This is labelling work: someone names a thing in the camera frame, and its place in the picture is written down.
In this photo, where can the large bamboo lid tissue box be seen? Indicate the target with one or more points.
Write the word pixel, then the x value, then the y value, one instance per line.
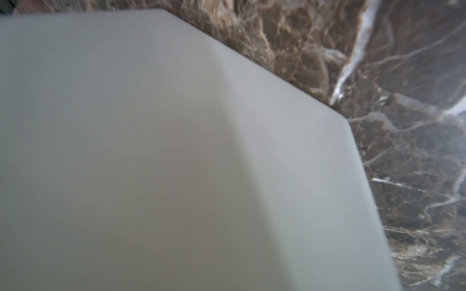
pixel 140 154

